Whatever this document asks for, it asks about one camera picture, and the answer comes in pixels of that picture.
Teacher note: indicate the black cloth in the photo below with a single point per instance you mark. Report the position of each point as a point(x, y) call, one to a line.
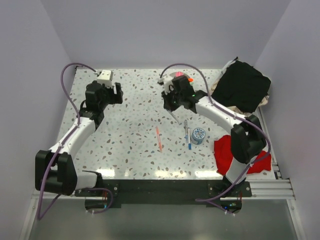
point(242, 85)

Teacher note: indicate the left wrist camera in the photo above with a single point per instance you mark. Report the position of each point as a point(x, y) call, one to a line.
point(105, 77)

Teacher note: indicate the red cloth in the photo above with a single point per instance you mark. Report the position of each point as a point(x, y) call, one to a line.
point(223, 157)

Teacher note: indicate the pink glue stick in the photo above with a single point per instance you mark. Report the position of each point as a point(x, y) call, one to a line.
point(178, 74)

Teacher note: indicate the blue capped pen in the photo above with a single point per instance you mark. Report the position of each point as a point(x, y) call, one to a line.
point(175, 117)

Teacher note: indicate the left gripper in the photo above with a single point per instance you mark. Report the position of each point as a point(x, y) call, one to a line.
point(116, 99)

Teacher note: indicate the beige cloth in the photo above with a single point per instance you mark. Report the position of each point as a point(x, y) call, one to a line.
point(235, 109)

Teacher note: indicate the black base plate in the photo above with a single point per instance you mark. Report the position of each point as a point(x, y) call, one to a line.
point(150, 192)

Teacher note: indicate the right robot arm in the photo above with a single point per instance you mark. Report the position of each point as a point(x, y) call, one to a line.
point(247, 137)

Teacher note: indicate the blue washi tape roll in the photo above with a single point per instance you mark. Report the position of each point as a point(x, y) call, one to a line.
point(198, 135)

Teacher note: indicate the white plastic basket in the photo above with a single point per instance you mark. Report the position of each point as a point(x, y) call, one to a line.
point(222, 72)

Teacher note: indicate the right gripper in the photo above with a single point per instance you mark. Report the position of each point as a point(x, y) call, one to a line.
point(168, 105)

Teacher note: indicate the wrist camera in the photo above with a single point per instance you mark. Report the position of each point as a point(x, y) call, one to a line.
point(105, 77)
point(167, 83)

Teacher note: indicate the aluminium rail frame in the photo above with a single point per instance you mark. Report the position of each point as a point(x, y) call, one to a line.
point(125, 147)

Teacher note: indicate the white blue marker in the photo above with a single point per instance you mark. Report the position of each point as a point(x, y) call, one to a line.
point(186, 130)

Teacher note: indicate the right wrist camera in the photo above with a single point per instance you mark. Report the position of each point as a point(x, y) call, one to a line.
point(167, 83)

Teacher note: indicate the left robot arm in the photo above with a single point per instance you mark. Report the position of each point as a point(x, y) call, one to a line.
point(55, 171)

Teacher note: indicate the orange pen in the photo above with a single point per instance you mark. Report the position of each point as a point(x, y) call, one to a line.
point(159, 139)

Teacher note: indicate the blue pen right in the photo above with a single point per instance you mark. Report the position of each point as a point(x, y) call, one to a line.
point(189, 138)

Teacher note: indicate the round beige divided organizer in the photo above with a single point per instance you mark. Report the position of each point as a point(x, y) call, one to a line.
point(173, 75)

